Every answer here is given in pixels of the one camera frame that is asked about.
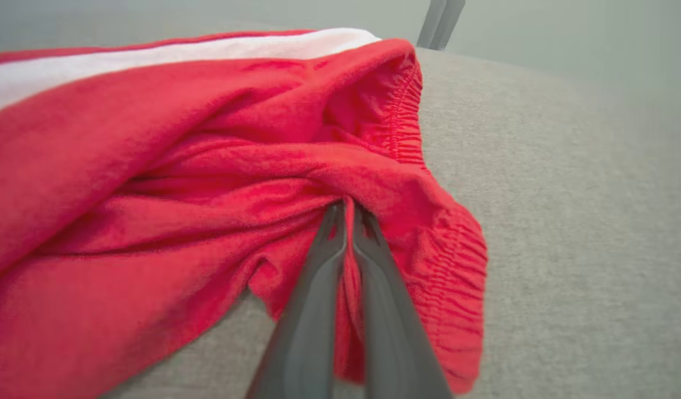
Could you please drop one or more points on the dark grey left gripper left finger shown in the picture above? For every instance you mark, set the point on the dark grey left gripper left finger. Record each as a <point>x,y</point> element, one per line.
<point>307,332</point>

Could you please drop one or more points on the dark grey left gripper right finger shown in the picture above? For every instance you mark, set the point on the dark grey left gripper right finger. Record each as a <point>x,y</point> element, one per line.
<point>396,343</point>

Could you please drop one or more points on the aluminium partition post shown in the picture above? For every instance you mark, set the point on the aluminium partition post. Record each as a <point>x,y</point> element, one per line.
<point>440,22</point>

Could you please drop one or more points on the red shorts with white stripe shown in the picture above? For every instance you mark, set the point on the red shorts with white stripe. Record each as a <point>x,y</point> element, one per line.
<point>152,194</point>

